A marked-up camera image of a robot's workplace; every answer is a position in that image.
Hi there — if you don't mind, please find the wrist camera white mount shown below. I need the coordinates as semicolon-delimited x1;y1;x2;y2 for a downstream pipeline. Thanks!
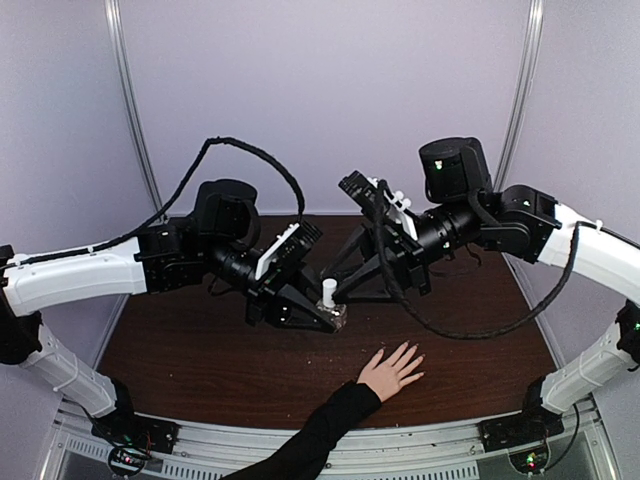
338;170;418;241
254;222;300;280

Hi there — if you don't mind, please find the aluminium front rail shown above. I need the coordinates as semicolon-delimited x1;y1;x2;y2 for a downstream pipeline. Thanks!
38;399;619;479

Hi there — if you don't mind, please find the right aluminium frame post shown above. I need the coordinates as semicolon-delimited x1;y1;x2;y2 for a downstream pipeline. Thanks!
493;0;545;190

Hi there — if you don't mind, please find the left aluminium frame post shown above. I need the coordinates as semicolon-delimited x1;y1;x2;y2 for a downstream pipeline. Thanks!
104;0;163;212

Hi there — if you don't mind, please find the left black sleeved cable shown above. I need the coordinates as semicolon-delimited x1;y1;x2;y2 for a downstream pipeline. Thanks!
24;136;306;264

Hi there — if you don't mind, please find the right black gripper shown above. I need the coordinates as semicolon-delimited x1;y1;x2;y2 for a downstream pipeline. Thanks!
319;195;482;305

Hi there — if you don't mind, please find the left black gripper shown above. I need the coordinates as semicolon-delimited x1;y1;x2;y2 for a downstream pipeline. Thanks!
203;235;345;333

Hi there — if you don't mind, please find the right black sleeved cable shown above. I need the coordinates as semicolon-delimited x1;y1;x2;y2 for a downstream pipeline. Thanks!
372;179;594;340

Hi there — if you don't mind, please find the aluminium frame post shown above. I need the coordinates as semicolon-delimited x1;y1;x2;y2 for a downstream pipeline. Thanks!
104;0;163;212
493;0;545;190

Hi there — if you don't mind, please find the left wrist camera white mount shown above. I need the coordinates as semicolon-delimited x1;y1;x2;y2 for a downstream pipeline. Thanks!
254;222;300;280

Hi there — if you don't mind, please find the black sleeved cable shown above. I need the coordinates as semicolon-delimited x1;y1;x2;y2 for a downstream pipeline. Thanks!
24;136;306;264
372;179;594;340

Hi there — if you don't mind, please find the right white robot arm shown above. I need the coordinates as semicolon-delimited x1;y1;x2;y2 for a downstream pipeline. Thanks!
321;137;639;442

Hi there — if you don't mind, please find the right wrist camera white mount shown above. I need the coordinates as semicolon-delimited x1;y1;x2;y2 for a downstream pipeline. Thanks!
338;170;418;241

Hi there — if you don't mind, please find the person's bare hand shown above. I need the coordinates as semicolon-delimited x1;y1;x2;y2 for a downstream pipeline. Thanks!
356;341;425;403

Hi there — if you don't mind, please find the left round circuit board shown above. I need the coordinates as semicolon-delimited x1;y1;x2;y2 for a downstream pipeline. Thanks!
107;446;151;476

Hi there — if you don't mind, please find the glitter nail polish bottle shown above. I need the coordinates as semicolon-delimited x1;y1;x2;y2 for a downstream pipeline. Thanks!
316;278;347;332

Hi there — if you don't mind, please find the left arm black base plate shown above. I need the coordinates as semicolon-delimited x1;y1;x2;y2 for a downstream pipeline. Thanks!
90;415;180;454

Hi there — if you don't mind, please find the right round circuit board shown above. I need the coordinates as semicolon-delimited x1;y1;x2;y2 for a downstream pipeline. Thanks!
508;445;550;476

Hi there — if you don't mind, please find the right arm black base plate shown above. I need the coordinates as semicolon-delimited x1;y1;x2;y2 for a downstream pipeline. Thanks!
479;413;564;453

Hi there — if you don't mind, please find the black sleeved forearm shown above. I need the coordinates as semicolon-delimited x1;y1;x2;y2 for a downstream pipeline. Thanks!
225;381;382;480

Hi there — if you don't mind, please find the round circuit board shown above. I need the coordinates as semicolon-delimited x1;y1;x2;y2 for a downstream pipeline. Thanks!
107;446;151;476
508;445;550;476

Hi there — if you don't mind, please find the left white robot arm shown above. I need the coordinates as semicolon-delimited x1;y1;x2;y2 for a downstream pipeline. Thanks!
1;179;345;444

